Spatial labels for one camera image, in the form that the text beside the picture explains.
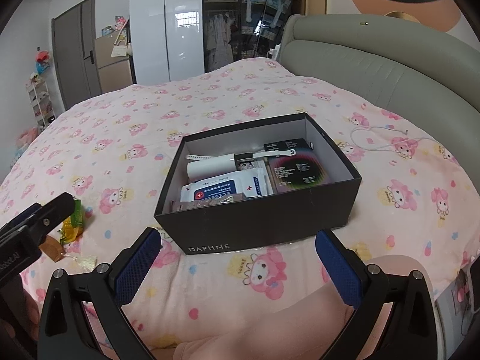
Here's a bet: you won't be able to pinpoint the white shelf rack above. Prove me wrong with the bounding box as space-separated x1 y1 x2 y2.
25 77 57 128

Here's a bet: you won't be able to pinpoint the pile of plush toys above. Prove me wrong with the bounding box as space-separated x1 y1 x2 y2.
14 127 38 162

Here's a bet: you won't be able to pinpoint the grey green padded headboard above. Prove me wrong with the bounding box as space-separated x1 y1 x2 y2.
279 14 480 136

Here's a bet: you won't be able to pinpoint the colourful wall toy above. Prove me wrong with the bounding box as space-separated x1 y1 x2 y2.
35 50 51 74

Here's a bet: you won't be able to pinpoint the person's pink trousers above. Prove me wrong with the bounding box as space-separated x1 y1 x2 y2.
101 254 437 360

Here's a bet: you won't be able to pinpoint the grey door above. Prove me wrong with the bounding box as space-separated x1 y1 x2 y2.
51 2 102 110

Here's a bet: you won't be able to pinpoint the brown cardboard cabinet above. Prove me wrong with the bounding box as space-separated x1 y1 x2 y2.
94 35 136 94

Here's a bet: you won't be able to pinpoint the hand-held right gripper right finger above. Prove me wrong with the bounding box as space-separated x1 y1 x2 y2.
315 229 445 360

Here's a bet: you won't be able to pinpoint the brown foil packets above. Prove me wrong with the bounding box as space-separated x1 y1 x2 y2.
170 193 248 212

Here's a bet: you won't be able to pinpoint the glossy white wardrobe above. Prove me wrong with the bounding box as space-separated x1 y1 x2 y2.
129 0 205 85

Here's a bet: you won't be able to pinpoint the green yellow snack packet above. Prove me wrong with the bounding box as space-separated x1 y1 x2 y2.
58 198 88 244

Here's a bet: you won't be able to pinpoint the black cardboard box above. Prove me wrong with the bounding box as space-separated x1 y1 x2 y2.
154 112 362 256

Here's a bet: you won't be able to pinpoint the white charging cable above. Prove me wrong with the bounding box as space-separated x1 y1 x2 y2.
350 125 432 151

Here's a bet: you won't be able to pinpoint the small black flat box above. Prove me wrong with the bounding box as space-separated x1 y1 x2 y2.
263 137 315 154

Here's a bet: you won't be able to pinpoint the glass display cabinet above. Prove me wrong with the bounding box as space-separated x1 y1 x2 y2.
202 0 297 74

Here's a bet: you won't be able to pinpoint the black box with colourful print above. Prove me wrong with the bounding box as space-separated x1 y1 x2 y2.
269 156 332 194

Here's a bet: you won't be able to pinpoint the white handbag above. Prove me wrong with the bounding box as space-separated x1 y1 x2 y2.
111 37 134 58

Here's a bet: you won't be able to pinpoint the brown tag with tassel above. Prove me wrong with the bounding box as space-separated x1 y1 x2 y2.
39 234 97 271

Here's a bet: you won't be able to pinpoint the round orange wall decoration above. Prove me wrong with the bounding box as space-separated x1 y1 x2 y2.
347 0 462 32

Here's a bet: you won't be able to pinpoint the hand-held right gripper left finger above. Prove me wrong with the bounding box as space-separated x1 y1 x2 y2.
37 227 163 360

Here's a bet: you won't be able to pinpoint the white cylindrical bottle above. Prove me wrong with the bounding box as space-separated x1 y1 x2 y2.
186 156 238 181

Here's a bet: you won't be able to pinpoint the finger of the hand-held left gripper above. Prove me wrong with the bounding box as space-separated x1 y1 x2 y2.
20 192 76 240
0 202 43 239

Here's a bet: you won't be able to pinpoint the pink printed blanket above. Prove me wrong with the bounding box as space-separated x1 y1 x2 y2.
0 57 480 349

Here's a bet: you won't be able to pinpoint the white wet wipes pack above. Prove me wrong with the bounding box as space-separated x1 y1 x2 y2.
180 169 276 203

